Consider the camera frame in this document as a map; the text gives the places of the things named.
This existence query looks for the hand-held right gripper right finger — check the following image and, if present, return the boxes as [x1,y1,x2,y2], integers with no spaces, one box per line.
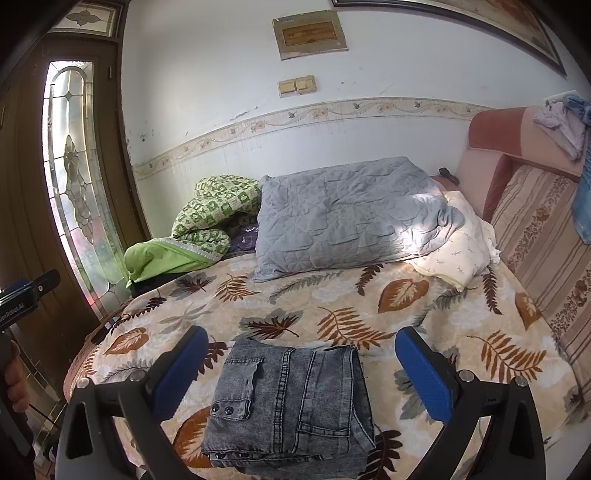
[394,327,548,480]

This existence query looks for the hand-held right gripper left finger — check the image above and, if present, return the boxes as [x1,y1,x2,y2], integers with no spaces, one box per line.
[55,325,209,480]

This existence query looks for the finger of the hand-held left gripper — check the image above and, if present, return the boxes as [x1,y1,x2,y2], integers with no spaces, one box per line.
[25,269,62,303]

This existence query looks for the grey-blue denim pants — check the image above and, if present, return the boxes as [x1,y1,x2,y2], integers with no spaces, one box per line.
[202,338,376,478]

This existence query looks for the person's left hand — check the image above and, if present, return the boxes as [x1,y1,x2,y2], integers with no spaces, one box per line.
[4,340,31,414]

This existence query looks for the cream pillow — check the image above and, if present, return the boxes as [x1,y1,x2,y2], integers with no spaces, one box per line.
[409,190,502,292]

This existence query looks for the leaf print blanket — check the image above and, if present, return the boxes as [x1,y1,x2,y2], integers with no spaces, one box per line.
[65,263,583,480]

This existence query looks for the purple cloth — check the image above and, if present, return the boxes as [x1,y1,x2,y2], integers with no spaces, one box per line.
[226,222,259,257]

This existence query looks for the wooden door with stained glass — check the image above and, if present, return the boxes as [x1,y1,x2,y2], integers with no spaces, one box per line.
[0,0,153,462]

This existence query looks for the green patterned quilt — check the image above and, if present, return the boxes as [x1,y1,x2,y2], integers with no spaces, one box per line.
[124,175,262,289]

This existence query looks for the striped sofa backrest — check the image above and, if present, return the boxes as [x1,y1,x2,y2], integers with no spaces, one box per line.
[489,164,591,402]

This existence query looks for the grey quilted blanket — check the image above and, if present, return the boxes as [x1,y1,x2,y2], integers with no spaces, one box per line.
[253,157,466,283]

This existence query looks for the blue garment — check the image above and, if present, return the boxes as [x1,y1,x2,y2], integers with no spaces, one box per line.
[561,92,591,245]

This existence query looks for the pink upholstered headboard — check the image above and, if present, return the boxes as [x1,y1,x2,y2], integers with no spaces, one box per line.
[455,106,591,222]

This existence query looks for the lilac garment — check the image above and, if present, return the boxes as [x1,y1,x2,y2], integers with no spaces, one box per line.
[533,99,589,161]

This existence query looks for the wall plaque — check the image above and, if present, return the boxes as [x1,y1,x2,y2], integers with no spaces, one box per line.
[272,10,349,61]

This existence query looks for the framed wall picture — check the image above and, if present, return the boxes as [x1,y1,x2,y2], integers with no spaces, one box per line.
[331,0,568,77]

